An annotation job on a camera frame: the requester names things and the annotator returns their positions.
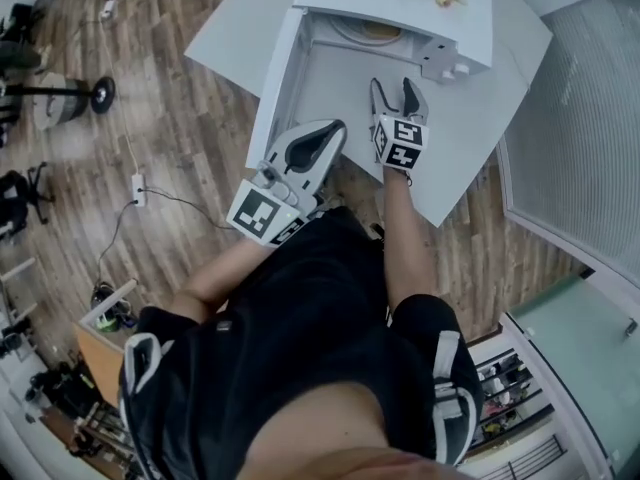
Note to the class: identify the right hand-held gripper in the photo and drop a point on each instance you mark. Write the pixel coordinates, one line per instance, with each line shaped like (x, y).
(402, 143)

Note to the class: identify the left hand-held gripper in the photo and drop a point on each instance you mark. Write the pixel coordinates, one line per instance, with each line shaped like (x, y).
(260, 208)

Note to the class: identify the round food container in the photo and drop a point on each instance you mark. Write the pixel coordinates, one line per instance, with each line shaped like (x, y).
(375, 30)

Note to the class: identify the white microwave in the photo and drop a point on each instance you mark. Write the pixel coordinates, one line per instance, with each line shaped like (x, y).
(440, 23)

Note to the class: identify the person's right forearm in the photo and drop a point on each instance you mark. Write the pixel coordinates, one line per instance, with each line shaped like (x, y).
(402, 238)

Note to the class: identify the person's left forearm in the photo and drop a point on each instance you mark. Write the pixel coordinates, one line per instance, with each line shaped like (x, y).
(225, 273)

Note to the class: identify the person's black shirt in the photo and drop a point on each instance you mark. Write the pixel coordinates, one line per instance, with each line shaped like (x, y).
(300, 318)

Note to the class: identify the white power strip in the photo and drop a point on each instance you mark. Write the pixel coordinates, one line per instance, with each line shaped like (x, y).
(139, 190)

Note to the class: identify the black stand with round base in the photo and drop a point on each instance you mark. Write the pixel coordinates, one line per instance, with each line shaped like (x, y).
(102, 94)

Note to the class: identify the small white power adapter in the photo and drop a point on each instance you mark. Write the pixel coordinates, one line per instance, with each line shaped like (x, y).
(108, 7)

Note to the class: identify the round grey stool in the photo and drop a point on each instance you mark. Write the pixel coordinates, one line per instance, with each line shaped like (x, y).
(62, 105)

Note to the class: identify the person's neck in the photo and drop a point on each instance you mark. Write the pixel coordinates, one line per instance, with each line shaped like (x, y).
(340, 428)

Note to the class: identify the glass door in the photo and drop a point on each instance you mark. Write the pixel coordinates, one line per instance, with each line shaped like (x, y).
(575, 348)

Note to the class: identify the wooden cabinet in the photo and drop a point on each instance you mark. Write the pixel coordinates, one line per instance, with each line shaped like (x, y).
(102, 358)

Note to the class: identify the black office chair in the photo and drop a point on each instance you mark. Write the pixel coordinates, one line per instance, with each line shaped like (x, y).
(20, 200)

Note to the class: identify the shoe rack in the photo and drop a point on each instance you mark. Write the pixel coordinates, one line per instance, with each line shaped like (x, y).
(505, 393)

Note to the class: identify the black equipment pile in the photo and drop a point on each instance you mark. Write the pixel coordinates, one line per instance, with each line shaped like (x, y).
(65, 388)

